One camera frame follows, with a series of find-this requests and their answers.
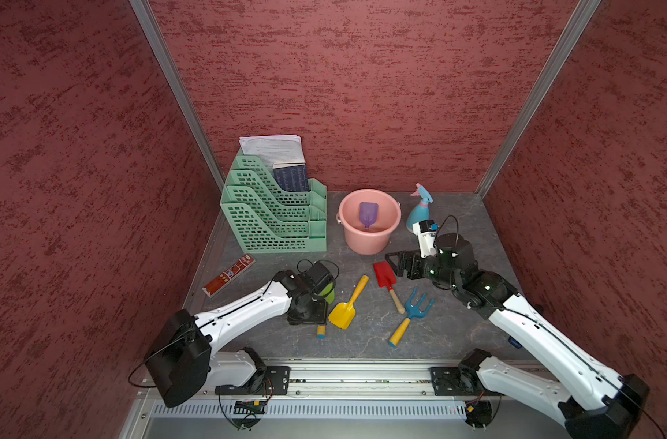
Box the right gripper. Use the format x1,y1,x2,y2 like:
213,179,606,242
385,248,460,288

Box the red toy spade wooden handle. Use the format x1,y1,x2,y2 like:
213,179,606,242
373,262,405,314

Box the green toy trowel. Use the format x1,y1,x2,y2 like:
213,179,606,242
317,280,335,339

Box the yellow toy scoop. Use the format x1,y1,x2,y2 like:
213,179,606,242
329,274,369,329

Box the blue toy rake yellow handle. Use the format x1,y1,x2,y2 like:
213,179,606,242
388,287,434,347

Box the teal pink spray bottle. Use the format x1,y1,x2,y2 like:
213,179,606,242
406,183,433,232

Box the purple toy shovel pink handle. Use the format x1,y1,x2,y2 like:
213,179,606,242
359,202,379,230

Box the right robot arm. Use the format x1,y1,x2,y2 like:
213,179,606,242
385,233,649,438

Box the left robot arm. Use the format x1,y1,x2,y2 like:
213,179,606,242
127,260,340,408

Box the pink plastic bucket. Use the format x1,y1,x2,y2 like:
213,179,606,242
336,190,401,256

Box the red flat package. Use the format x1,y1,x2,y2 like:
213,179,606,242
202,254,256,297

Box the green plastic file organizer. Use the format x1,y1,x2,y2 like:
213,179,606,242
220,152,327,254

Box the dark blue booklet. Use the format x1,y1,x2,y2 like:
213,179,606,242
272,163,310,192

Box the blue handheld device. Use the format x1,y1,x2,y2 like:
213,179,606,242
508,337,523,349

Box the white paper sheets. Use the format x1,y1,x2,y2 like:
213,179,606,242
238,135,305,166

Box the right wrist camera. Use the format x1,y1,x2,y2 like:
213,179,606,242
412,219,438,258

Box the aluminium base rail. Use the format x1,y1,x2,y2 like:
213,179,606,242
212,359,584,402

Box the right aluminium corner post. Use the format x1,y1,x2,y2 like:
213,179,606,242
476,0,602,199

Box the aluminium corner post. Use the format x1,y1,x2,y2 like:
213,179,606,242
476,0,602,199
130,0,225,190

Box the left aluminium corner post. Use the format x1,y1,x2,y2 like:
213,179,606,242
130,0,225,190

